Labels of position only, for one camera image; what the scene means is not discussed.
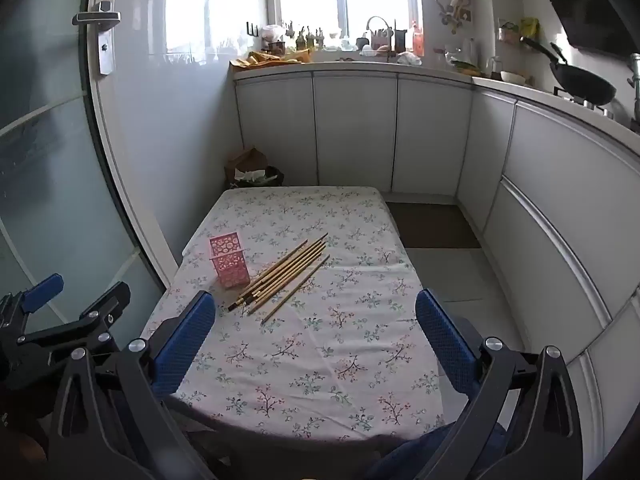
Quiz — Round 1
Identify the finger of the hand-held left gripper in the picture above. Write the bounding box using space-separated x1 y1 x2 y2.
0 273 65 336
14 281 132 367

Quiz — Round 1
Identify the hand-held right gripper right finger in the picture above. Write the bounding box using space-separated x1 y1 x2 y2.
415 288 586 480

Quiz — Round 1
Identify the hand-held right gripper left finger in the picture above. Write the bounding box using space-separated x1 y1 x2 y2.
47 290 217 480

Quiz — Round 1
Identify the pink perforated utensil holder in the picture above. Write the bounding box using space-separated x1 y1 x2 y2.
209 232 251 289

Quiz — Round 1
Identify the pile of wooden chopsticks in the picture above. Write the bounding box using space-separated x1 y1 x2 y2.
227 232 332 325

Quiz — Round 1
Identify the person's leg in blue jeans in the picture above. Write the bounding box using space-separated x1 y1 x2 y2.
372 422 506 480

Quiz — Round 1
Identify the frosted glass sliding door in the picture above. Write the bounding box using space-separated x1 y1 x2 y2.
0 0 181 346

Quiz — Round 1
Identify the floral tablecloth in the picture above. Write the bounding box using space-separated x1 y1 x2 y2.
140 186 446 443

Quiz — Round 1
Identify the white cabinet door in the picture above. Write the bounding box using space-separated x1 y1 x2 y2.
392 77 473 197
501 102 640 311
312 72 400 189
457 90 518 233
236 72 317 189
482 180 613 361

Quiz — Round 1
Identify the dark trash bin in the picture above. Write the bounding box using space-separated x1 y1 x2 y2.
235 166 285 190

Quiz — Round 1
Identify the brown paper bag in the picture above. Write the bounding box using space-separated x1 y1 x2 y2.
224 147 268 190

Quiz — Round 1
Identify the silver door lock plate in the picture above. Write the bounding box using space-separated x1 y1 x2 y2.
97 30 117 76

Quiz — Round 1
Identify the black wok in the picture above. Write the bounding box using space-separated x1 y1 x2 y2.
520 36 617 107

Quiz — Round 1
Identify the black range hood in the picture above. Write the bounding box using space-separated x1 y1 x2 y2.
525 0 640 56

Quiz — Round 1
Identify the silver door handle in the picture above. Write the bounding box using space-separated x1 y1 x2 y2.
72 1 122 27

